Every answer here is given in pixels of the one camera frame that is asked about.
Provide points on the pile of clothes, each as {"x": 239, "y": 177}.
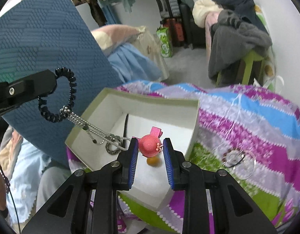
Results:
{"x": 237, "y": 29}

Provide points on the orange bead hair clip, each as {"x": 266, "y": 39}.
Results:
{"x": 153, "y": 161}

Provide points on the green plastic stool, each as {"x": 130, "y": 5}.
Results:
{"x": 249, "y": 61}

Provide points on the pink hat hair clip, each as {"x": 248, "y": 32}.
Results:
{"x": 150, "y": 145}

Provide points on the black suitcase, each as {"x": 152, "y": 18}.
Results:
{"x": 191, "y": 29}

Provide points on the striped floral blanket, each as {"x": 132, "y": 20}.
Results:
{"x": 237, "y": 131}

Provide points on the clear bangle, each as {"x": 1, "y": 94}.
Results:
{"x": 251, "y": 168}

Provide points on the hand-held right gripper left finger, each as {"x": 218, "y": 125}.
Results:
{"x": 131, "y": 163}

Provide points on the black hair stick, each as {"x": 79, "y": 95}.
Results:
{"x": 126, "y": 129}

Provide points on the blue quilted cushion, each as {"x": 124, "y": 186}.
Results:
{"x": 42, "y": 36}

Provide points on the beige floral bag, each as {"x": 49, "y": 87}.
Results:
{"x": 152, "y": 51}

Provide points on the green patterned mat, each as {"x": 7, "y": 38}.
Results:
{"x": 268, "y": 61}

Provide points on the green shopping bag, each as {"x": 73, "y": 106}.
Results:
{"x": 164, "y": 42}

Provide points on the grey-green cardboard box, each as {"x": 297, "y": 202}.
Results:
{"x": 154, "y": 126}

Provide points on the pink beige pillow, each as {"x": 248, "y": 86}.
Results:
{"x": 115, "y": 36}

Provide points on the red suitcase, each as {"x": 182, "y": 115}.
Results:
{"x": 175, "y": 33}

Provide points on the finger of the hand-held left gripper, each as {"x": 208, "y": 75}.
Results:
{"x": 25, "y": 87}

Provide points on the pale patterned bedding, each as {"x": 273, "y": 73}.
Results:
{"x": 25, "y": 165}

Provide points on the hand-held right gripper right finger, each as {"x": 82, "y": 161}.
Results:
{"x": 169, "y": 163}

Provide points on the light blue cloth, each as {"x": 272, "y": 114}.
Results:
{"x": 132, "y": 63}

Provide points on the white plastic bag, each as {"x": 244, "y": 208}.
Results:
{"x": 274, "y": 84}

